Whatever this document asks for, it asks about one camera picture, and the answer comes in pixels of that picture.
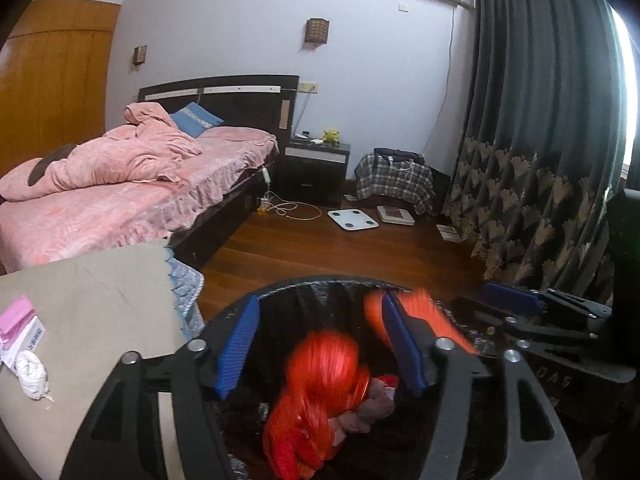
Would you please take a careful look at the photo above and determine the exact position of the wooden wardrobe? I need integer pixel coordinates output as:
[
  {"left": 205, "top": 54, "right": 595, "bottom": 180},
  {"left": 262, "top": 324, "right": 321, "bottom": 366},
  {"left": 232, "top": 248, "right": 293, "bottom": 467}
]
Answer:
[{"left": 0, "top": 0, "right": 123, "bottom": 171}]

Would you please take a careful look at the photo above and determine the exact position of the bed with dark headboard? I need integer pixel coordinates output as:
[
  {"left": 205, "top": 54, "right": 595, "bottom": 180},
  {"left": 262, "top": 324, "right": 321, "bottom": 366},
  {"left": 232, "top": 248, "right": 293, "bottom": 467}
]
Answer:
[{"left": 0, "top": 75, "right": 301, "bottom": 276}]

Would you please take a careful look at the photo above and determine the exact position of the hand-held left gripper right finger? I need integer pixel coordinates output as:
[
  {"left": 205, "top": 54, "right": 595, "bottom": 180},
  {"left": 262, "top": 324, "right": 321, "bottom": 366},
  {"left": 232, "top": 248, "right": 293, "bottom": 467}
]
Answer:
[{"left": 382, "top": 291, "right": 583, "bottom": 480}]

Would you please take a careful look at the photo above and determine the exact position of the dark patterned curtain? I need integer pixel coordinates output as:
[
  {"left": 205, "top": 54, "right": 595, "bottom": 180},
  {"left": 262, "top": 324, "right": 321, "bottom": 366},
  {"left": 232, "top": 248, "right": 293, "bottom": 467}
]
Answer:
[{"left": 440, "top": 0, "right": 631, "bottom": 306}]

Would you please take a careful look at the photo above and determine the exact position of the red and white scale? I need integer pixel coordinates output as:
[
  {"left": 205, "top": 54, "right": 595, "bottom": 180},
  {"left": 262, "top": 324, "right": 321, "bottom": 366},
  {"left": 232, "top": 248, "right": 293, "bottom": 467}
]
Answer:
[{"left": 376, "top": 204, "right": 416, "bottom": 227}]

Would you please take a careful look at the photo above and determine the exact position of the plaid cloth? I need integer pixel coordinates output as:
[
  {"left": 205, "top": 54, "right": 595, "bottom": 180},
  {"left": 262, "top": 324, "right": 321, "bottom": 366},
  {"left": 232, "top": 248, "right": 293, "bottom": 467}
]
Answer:
[{"left": 355, "top": 152, "right": 435, "bottom": 216}]

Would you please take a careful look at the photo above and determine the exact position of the pale cloth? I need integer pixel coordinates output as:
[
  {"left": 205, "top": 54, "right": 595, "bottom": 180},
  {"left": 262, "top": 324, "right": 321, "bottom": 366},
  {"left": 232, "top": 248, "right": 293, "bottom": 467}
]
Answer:
[{"left": 330, "top": 385, "right": 396, "bottom": 433}]

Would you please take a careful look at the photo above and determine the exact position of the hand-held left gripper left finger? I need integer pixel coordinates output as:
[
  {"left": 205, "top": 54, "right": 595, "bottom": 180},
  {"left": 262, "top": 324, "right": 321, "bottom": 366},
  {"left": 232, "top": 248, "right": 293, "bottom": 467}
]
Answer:
[{"left": 60, "top": 294, "right": 261, "bottom": 480}]

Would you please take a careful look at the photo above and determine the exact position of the dark nightstand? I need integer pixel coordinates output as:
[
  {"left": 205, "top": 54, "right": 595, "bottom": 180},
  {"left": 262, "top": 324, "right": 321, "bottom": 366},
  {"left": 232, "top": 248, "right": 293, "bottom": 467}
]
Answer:
[{"left": 280, "top": 140, "right": 352, "bottom": 207}]

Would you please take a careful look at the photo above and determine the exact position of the light blue quilted cover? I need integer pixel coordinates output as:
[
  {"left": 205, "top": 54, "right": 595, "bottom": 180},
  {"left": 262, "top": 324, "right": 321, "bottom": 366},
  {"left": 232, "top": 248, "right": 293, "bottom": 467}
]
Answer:
[{"left": 164, "top": 246, "right": 206, "bottom": 343}]

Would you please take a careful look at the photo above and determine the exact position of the dark bag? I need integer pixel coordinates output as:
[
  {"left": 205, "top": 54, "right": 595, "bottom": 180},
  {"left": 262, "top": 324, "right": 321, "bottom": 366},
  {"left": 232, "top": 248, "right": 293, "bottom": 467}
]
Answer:
[{"left": 372, "top": 147, "right": 426, "bottom": 166}]

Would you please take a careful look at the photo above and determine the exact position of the blue pillow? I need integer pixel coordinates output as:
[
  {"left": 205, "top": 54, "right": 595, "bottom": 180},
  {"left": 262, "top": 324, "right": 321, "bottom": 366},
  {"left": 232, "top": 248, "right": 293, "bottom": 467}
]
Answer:
[{"left": 170, "top": 102, "right": 225, "bottom": 138}]

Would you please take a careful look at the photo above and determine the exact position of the dark brown cushion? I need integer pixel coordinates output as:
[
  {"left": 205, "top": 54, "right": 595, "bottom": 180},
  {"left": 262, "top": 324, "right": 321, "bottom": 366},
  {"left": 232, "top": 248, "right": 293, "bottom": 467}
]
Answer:
[{"left": 27, "top": 144, "right": 76, "bottom": 185}]

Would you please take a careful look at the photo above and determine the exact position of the white bathroom scale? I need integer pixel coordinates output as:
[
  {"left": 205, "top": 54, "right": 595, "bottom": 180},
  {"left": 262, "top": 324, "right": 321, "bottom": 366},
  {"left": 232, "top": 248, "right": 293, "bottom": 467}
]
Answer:
[{"left": 327, "top": 207, "right": 378, "bottom": 232}]

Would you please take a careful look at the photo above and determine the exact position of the pink duvet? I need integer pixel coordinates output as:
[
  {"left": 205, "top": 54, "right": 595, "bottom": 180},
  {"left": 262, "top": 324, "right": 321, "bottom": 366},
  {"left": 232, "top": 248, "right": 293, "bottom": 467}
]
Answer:
[{"left": 0, "top": 101, "right": 203, "bottom": 203}]

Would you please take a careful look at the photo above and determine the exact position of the trash bin with black liner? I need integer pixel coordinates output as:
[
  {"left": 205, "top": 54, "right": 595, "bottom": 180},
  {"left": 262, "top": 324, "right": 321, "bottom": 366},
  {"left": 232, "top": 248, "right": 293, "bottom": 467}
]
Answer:
[{"left": 192, "top": 275, "right": 506, "bottom": 480}]

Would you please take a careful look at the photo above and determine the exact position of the white cable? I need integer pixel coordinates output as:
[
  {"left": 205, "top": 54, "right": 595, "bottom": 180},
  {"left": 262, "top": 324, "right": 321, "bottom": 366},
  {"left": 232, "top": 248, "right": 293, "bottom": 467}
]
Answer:
[{"left": 270, "top": 200, "right": 321, "bottom": 222}]

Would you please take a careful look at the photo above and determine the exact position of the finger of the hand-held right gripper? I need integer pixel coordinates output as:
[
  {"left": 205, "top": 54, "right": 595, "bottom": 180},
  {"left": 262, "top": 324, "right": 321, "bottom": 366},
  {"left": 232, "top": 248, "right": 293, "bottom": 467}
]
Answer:
[
  {"left": 480, "top": 281, "right": 615, "bottom": 321},
  {"left": 452, "top": 297, "right": 601, "bottom": 348}
]

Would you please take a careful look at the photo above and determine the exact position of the crumpled white tissue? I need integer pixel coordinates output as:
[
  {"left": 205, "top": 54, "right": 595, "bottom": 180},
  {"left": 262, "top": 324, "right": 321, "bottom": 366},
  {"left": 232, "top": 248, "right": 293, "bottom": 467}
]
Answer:
[{"left": 12, "top": 350, "right": 53, "bottom": 403}]

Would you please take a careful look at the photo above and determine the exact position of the pink and white box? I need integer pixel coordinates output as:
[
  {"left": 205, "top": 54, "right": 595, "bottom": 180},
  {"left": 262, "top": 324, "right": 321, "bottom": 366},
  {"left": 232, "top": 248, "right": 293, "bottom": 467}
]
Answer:
[{"left": 0, "top": 295, "right": 47, "bottom": 366}]

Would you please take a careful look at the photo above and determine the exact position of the large wall lamp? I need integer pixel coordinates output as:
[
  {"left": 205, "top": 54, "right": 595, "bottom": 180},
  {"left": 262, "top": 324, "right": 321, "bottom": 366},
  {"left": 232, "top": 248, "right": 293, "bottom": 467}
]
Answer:
[{"left": 306, "top": 17, "right": 331, "bottom": 50}]

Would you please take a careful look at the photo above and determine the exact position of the orange foam net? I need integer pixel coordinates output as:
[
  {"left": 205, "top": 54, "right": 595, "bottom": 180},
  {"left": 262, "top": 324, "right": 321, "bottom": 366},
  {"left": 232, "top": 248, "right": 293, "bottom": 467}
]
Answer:
[
  {"left": 280, "top": 331, "right": 372, "bottom": 441},
  {"left": 364, "top": 287, "right": 478, "bottom": 356}
]

